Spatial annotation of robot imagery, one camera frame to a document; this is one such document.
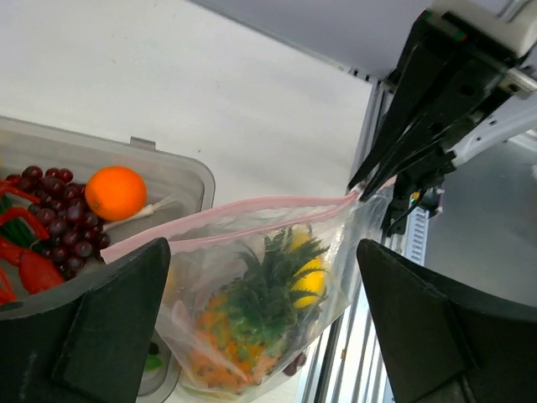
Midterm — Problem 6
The right aluminium frame post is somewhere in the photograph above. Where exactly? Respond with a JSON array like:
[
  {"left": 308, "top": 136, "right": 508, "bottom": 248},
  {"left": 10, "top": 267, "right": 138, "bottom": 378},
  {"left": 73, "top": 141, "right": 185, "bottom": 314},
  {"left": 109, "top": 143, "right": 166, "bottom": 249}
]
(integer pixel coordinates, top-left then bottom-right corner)
[{"left": 349, "top": 68, "right": 393, "bottom": 172}]

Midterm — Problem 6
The red lobster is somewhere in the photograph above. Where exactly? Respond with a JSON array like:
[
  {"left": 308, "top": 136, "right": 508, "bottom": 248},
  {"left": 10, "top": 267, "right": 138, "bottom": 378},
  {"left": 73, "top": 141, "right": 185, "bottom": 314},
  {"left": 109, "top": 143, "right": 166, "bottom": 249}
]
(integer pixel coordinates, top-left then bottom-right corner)
[{"left": 1, "top": 181, "right": 65, "bottom": 305}]

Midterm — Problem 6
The white green onion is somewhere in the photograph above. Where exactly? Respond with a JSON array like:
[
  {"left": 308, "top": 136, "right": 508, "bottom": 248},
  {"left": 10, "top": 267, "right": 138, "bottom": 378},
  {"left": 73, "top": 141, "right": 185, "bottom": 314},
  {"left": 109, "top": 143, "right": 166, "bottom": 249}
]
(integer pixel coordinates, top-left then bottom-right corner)
[{"left": 103, "top": 194, "right": 178, "bottom": 232}]

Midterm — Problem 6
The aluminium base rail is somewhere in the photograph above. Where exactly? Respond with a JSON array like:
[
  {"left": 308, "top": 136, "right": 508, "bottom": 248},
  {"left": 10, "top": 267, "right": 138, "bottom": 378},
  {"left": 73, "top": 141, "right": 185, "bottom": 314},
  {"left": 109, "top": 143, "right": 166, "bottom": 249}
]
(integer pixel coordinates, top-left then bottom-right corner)
[{"left": 295, "top": 288, "right": 394, "bottom": 403}]

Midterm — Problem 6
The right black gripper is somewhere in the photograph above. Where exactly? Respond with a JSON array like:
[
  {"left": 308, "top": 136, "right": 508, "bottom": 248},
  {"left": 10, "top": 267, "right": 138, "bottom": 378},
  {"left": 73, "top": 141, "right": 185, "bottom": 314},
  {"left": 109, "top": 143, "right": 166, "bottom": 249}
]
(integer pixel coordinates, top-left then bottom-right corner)
[{"left": 347, "top": 8, "right": 524, "bottom": 201}]

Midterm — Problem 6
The white slotted cable duct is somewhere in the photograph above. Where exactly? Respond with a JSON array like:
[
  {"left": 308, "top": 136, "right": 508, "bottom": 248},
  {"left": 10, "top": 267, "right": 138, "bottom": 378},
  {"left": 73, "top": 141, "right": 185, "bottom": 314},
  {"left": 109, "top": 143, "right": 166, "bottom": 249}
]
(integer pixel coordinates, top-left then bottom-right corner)
[{"left": 404, "top": 207, "right": 430, "bottom": 266}]

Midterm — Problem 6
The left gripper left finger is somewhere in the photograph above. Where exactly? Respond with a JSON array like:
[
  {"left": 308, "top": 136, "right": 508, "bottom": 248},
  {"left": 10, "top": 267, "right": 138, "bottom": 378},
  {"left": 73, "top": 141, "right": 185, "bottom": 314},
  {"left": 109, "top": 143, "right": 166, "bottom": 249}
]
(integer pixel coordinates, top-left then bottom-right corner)
[{"left": 1, "top": 238, "right": 171, "bottom": 402}]

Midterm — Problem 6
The clear zip top bag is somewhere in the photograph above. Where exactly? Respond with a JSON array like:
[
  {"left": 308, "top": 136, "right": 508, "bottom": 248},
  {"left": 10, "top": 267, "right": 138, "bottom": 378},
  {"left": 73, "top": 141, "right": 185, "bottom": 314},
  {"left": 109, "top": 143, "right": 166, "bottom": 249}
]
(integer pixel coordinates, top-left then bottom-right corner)
[{"left": 102, "top": 182, "right": 394, "bottom": 402}]

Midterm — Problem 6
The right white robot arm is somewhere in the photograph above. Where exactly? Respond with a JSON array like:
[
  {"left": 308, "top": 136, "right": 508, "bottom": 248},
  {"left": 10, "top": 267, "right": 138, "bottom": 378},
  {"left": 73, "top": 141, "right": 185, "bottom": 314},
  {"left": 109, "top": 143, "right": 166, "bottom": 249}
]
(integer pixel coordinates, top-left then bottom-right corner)
[{"left": 347, "top": 1, "right": 536, "bottom": 235}]

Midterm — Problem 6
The green bean bundle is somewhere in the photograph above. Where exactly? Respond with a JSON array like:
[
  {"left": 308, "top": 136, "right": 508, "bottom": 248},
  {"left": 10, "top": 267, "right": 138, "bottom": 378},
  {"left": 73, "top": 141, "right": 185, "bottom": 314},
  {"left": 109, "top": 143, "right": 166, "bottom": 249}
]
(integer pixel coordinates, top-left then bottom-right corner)
[{"left": 1, "top": 195, "right": 44, "bottom": 252}]

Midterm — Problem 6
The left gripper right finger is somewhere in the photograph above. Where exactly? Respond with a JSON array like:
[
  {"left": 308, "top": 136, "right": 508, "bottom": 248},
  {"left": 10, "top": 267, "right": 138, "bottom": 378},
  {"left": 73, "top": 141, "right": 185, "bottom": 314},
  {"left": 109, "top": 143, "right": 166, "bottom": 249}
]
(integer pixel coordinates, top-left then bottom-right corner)
[{"left": 357, "top": 239, "right": 536, "bottom": 402}]

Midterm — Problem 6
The clear plastic food bin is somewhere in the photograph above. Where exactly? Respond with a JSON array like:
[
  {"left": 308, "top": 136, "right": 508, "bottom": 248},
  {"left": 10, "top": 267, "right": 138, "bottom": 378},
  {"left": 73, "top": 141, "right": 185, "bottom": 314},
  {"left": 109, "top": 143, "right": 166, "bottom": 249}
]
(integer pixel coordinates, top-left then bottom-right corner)
[{"left": 0, "top": 116, "right": 217, "bottom": 398}]

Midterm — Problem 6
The orange spiky pineapple fruit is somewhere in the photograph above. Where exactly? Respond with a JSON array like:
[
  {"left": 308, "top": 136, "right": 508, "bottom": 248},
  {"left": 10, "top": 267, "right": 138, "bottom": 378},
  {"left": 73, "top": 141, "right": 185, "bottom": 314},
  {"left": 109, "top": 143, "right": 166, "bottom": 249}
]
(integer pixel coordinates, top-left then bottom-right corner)
[{"left": 189, "top": 228, "right": 326, "bottom": 395}]

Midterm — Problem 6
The red grape bunch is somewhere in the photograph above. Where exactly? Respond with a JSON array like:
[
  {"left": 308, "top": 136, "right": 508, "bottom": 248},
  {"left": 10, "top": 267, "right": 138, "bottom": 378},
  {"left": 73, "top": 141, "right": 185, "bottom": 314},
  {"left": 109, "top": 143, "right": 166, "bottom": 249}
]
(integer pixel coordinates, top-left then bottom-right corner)
[
  {"left": 1, "top": 165, "right": 112, "bottom": 280},
  {"left": 284, "top": 352, "right": 307, "bottom": 377}
]

